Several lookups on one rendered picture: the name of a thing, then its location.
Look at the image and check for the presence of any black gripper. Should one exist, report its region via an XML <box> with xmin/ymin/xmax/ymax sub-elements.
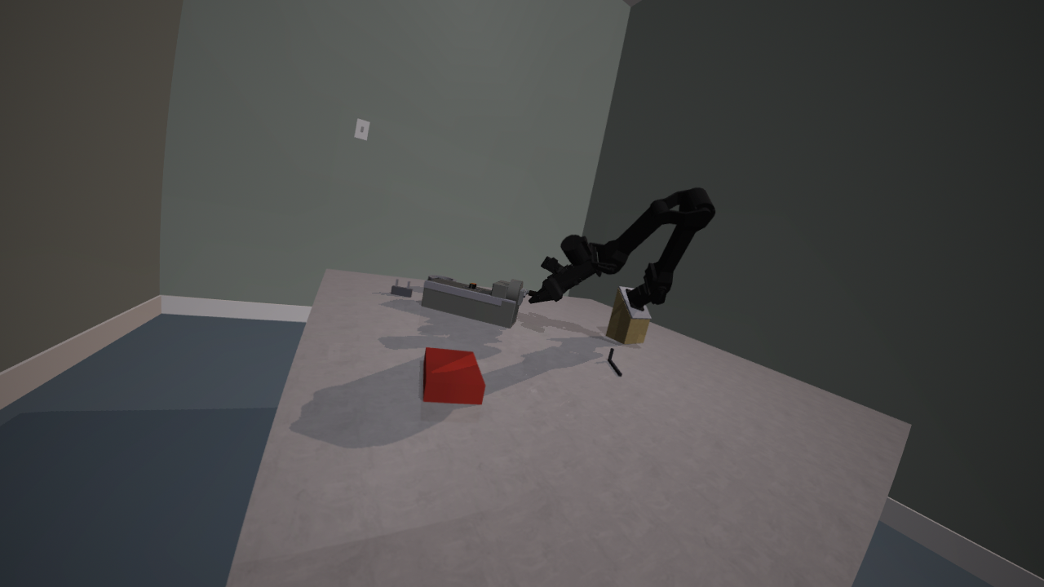
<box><xmin>529</xmin><ymin>264</ymin><xmax>582</xmax><ymax>304</ymax></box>

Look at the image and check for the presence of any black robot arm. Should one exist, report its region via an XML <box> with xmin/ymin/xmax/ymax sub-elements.
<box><xmin>561</xmin><ymin>188</ymin><xmax>715</xmax><ymax>311</ymax></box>

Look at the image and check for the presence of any red block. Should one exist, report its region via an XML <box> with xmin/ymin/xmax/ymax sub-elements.
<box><xmin>422</xmin><ymin>347</ymin><xmax>487</xmax><ymax>404</ymax></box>

